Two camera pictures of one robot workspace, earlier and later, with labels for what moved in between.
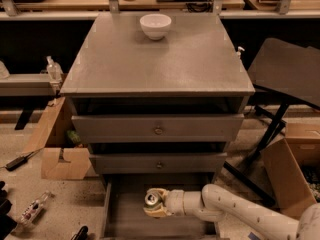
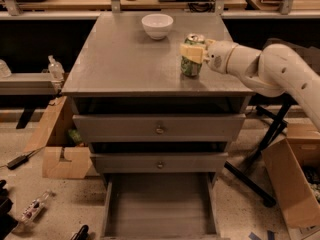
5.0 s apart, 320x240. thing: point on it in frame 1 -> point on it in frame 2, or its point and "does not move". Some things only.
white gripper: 174,202 -> 217,56
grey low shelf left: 27,84 does not move
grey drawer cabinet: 157,114 does not move
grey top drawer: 157,128 does not move
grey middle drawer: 157,163 does not move
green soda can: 152,201 -> 188,66
